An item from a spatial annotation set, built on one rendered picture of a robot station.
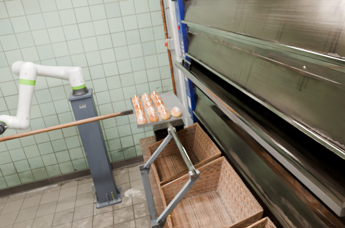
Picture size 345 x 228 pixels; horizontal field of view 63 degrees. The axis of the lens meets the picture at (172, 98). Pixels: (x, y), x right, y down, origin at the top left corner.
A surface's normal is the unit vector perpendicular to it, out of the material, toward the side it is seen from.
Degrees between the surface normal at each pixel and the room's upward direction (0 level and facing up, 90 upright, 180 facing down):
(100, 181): 90
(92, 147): 90
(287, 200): 71
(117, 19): 90
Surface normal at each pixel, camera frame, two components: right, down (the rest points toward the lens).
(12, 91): 0.22, 0.32
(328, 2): -0.96, -0.11
